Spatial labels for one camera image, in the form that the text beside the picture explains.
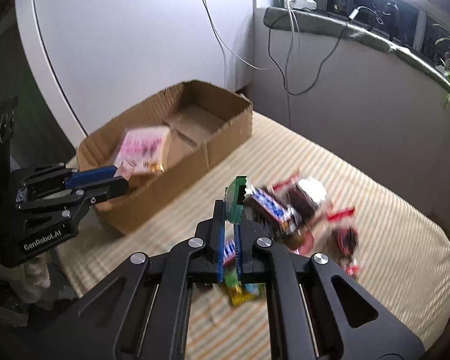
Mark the window frame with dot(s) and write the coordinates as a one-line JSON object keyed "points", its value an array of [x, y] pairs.
{"points": [[412, 18]]}

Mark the pale green candy packet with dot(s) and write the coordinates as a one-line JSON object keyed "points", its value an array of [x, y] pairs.
{"points": [[230, 279]]}

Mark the large pink snack bag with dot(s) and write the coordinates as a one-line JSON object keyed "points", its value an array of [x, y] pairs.
{"points": [[142, 146]]}

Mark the black tripod stand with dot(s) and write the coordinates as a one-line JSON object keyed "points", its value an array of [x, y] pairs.
{"points": [[392, 11]]}

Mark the white cabinet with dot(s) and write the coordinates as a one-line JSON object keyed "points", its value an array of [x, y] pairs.
{"points": [[135, 45]]}

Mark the striped mattress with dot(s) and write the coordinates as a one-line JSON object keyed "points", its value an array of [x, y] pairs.
{"points": [[378, 180]]}

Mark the white power strip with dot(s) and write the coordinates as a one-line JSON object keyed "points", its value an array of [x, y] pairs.
{"points": [[300, 0]]}

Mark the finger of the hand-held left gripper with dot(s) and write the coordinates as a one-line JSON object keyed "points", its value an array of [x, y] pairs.
{"points": [[112, 186], [93, 175]]}

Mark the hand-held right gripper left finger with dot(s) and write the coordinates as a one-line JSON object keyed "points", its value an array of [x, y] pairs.
{"points": [[220, 240]]}

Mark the blue white snack wrapper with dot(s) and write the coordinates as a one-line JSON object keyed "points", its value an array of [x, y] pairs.
{"points": [[229, 251]]}

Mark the clear packet with red ends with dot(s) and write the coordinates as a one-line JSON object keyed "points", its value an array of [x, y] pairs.
{"points": [[303, 195], [347, 238]]}

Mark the brown cardboard box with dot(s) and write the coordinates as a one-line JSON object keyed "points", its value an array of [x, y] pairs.
{"points": [[195, 165]]}

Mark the brown chocolate bar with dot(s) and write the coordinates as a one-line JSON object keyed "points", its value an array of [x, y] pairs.
{"points": [[270, 206]]}

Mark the yellow candy packet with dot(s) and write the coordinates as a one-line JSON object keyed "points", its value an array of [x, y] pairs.
{"points": [[240, 298]]}

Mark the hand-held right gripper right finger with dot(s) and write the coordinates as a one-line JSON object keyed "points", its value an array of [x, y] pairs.
{"points": [[239, 251]]}

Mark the small white adapter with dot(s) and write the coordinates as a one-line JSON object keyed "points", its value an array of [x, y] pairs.
{"points": [[354, 13]]}

